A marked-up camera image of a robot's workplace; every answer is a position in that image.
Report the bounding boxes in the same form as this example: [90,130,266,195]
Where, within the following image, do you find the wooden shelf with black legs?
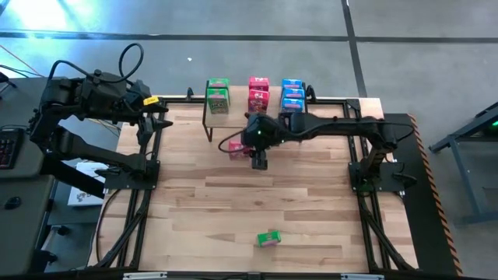
[202,79,312,144]

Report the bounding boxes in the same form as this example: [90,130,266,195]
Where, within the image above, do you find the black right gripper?
[243,114,281,171]

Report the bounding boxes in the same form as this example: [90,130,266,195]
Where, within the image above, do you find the blue Rice Krispies cereal box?
[280,87,306,100]
[280,78,304,90]
[279,96,306,114]

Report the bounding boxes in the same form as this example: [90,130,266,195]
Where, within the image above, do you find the black computer mouse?
[3,196,23,211]

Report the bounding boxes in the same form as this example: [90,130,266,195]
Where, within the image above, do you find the thin yellow cable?
[0,44,34,69]

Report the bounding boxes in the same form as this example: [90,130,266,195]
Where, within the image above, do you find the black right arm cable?
[217,129,250,155]

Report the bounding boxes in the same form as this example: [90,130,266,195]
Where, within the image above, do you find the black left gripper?
[116,83,174,147]

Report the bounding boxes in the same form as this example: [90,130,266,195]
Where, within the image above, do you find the grey desk top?
[0,76,70,180]
[0,174,57,276]

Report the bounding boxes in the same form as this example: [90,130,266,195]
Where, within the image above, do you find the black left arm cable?
[46,42,145,85]

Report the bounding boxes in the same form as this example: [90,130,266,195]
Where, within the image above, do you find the black backlit keyboard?
[0,127,26,170]

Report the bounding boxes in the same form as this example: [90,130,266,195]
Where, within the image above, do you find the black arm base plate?
[348,161,406,193]
[103,160,161,191]

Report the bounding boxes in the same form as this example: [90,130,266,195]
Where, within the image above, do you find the green Apple Jacks cereal box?
[206,77,230,90]
[206,87,231,115]
[256,229,282,248]

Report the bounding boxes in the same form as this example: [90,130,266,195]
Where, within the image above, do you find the black desk support beam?
[40,153,108,200]

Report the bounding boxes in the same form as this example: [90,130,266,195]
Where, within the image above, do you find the white cardboard box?
[67,161,109,208]

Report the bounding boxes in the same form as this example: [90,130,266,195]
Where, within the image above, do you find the silver metal bracket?
[122,271,168,280]
[341,273,386,280]

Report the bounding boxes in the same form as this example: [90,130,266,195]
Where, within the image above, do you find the red Froot Loops cereal box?
[247,76,270,93]
[247,89,271,114]
[227,139,252,161]

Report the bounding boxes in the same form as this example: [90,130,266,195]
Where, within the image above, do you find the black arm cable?
[46,42,145,85]
[217,129,250,155]

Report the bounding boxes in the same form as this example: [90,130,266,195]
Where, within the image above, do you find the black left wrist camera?
[130,79,153,103]

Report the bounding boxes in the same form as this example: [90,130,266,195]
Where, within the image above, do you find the black hazard-striped floor mat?
[383,112,465,278]

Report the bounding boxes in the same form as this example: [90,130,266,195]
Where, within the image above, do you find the black aluminium table frame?
[87,95,419,273]

